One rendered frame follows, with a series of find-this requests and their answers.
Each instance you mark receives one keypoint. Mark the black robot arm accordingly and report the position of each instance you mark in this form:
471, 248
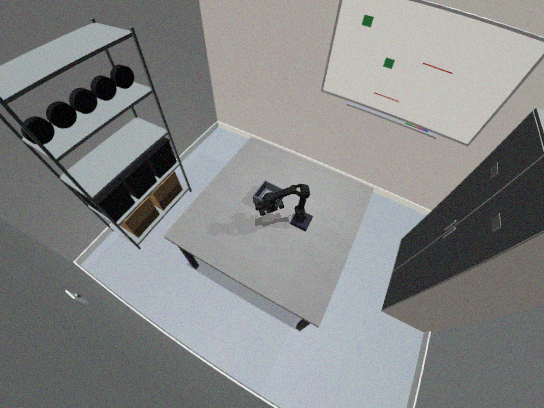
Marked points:
269, 199

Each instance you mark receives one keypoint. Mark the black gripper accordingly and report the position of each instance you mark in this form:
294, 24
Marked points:
275, 208

